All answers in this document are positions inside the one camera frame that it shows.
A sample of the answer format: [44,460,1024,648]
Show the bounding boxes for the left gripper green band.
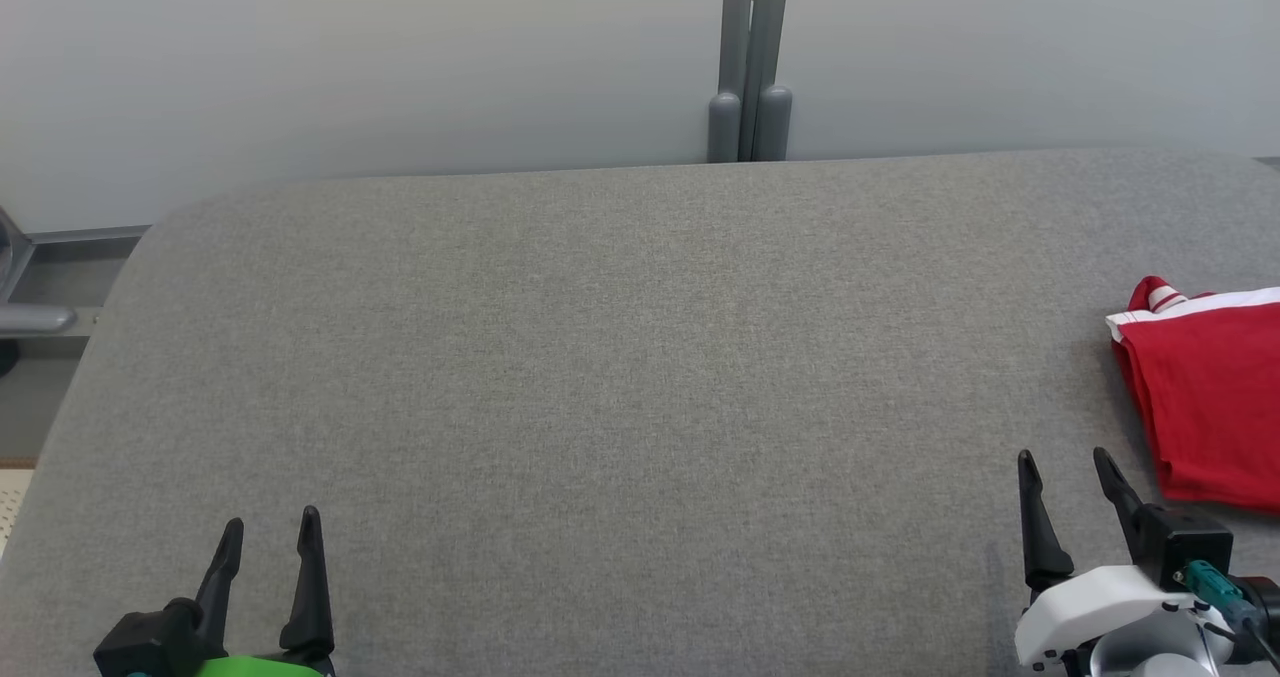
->
[190,505,337,677]

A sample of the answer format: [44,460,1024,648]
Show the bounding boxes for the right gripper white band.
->
[1013,446,1226,677]

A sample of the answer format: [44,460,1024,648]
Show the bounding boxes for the red and white sports shorts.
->
[1104,275,1280,515]

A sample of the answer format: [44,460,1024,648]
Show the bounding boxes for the beige perforated floor board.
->
[0,460,39,560]

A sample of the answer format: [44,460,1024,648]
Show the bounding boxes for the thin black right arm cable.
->
[1205,575,1280,677]

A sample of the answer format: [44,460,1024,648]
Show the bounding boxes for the grey metal floor rail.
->
[0,207,153,340]

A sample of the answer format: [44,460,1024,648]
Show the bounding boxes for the grey partition post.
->
[707,0,749,164]
[740,0,795,162]

